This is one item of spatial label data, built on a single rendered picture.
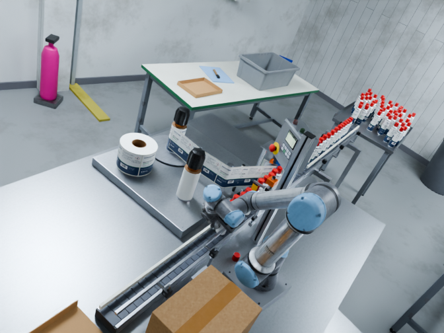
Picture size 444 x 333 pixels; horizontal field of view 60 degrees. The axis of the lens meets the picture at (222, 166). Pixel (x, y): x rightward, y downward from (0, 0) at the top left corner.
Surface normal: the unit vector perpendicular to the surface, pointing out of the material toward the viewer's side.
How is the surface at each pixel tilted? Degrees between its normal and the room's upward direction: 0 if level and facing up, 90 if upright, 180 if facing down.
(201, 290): 0
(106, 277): 0
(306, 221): 84
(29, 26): 90
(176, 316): 0
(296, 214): 84
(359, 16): 90
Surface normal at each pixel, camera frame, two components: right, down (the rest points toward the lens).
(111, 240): 0.29, -0.78
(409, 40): -0.71, 0.21
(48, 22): 0.64, 0.59
